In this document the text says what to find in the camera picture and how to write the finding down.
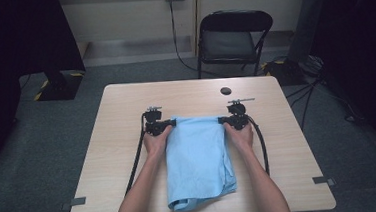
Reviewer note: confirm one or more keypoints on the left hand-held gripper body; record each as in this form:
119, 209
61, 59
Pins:
153, 121

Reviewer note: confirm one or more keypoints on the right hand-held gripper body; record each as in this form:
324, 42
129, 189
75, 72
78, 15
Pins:
238, 117

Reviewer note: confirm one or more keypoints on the light blue short-sleeved shirt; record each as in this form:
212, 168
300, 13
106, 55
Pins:
198, 158

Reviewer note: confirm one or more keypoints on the person's right hand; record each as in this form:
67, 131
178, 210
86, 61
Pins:
241, 139

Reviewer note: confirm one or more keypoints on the person's left hand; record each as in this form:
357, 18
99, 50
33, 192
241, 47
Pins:
157, 143

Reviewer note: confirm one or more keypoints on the black round table grommet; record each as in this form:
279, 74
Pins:
225, 91

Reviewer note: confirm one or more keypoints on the black folding chair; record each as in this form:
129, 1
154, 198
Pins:
231, 42

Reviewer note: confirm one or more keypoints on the black stand base yellow tape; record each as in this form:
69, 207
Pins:
59, 90

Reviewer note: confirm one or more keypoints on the grey tape strip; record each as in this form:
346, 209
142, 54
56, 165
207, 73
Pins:
75, 202
323, 180

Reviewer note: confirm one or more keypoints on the grey upright panel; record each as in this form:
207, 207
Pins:
305, 21

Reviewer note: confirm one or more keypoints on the black curtain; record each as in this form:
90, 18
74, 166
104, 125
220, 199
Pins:
9, 65
362, 47

